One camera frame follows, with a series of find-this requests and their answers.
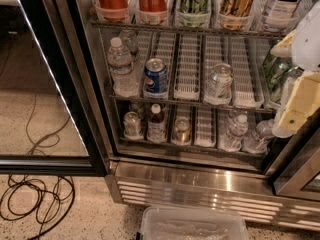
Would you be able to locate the white soda can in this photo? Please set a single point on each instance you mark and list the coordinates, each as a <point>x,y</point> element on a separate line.
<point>220,81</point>

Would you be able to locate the white labelled drink bottle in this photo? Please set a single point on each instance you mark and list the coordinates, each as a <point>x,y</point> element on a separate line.
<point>277,15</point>

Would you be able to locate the brown tea bottle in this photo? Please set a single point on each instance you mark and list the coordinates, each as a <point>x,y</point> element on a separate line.
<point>156,124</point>

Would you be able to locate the lying bottom water bottle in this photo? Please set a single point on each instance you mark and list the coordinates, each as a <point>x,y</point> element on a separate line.
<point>257,140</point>

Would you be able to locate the stainless steel fridge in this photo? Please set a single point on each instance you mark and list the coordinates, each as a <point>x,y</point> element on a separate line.
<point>198,173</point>

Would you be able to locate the rear clear water bottle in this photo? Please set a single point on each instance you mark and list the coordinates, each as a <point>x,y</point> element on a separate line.
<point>129,38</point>

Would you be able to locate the clear water bottle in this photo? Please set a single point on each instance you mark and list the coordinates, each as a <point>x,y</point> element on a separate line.
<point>120,63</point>
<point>129,38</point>

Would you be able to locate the red Coca-Cola bottle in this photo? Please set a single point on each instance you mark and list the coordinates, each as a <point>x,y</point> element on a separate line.
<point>114,10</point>

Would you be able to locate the front clear water bottle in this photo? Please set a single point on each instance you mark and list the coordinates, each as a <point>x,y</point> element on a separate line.
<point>120,63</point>

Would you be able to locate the gold bottom can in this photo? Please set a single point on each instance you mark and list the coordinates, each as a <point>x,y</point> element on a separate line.
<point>182,130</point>

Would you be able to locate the open glass fridge door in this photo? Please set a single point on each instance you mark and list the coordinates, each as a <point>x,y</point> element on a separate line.
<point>48,122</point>

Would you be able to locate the green tall drink can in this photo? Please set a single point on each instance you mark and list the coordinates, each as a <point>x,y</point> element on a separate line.
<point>193,13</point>

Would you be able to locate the small clear bottom bottle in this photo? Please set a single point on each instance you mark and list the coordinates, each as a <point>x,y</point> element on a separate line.
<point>132,124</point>

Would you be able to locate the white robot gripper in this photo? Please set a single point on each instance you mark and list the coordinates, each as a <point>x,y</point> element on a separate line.
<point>308,47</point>

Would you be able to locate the gold tall drink can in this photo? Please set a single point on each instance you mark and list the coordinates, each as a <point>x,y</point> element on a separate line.
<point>235,14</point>

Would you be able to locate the green soda can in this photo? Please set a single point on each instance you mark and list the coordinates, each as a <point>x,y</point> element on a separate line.
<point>276,92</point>
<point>274,68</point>

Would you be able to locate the clear plastic bin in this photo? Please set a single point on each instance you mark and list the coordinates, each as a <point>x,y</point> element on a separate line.
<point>172,223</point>

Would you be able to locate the blue Pepsi can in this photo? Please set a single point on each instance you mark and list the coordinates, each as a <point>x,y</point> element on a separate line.
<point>155,76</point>

